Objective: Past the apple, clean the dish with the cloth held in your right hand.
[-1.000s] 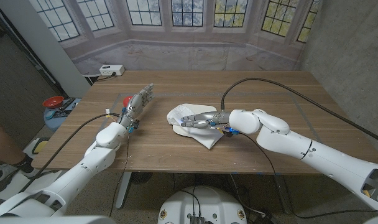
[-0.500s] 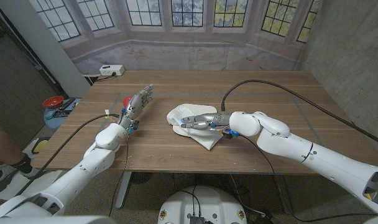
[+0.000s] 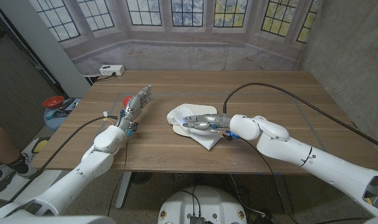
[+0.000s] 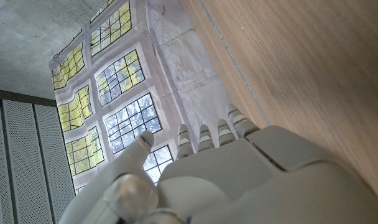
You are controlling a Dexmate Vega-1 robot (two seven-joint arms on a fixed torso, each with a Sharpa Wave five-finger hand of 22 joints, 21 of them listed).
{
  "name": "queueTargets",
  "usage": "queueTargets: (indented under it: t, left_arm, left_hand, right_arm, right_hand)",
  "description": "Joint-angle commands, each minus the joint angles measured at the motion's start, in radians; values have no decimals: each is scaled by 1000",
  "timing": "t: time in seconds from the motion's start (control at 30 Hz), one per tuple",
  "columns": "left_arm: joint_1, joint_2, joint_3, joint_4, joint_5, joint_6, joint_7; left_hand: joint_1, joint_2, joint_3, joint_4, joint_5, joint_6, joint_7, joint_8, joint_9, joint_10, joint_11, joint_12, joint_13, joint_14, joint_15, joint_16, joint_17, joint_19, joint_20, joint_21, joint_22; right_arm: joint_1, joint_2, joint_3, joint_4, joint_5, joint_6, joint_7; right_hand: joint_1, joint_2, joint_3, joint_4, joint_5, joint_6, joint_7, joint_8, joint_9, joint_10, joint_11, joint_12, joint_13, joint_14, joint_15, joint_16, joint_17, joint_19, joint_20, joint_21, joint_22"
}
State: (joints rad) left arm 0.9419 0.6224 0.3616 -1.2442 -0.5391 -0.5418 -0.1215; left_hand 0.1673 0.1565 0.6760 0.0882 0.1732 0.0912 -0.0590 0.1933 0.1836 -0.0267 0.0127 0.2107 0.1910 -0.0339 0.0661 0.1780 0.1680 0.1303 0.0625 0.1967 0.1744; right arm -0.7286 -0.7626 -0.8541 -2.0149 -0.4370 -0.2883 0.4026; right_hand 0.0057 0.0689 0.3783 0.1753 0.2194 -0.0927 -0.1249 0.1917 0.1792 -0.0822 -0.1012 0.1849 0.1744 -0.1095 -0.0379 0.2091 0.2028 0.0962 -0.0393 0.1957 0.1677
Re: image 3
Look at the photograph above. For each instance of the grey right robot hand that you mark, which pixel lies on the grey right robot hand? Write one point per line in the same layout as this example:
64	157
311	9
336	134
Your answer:
207	120

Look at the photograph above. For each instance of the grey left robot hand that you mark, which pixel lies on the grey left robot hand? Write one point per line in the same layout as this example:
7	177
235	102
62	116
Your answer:
134	105

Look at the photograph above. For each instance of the white square plate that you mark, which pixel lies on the white square plate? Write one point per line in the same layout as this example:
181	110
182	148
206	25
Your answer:
204	109

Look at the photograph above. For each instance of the white cloth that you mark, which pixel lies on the white cloth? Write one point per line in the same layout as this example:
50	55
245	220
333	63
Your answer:
207	138

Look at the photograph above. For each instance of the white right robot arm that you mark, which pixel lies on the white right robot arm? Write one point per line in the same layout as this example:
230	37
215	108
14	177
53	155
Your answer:
307	158

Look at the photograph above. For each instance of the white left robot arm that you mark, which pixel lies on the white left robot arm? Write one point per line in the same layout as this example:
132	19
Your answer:
74	180

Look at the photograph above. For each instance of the red apple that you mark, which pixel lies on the red apple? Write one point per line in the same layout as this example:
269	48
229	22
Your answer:
127	101

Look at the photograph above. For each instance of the white power strip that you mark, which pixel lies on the white power strip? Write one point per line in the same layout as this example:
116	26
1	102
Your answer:
112	70

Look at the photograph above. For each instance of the black remote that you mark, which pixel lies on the black remote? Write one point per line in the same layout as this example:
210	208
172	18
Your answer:
66	104

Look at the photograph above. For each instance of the printed window backdrop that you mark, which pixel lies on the printed window backdrop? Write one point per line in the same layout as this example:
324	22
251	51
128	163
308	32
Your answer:
189	53

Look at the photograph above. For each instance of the blue round stool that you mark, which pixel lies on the blue round stool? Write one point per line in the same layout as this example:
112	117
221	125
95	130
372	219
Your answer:
57	123

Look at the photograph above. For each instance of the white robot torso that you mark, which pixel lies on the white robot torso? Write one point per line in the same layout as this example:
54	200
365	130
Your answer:
204	202

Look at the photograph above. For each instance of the red bowl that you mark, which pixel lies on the red bowl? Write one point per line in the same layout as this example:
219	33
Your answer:
53	102

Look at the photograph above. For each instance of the grey table leg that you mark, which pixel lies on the grey table leg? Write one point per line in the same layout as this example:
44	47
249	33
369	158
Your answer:
123	189
283	193

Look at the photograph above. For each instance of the yellow and black floor object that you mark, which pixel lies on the yellow and black floor object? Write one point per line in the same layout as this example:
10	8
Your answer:
39	146

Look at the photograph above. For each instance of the person's bare leg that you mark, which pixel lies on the person's bare leg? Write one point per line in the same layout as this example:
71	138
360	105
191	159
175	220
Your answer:
2	143

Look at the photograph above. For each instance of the grey and black shoe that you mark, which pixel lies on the grey and black shoe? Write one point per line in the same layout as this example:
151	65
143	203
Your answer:
2	177

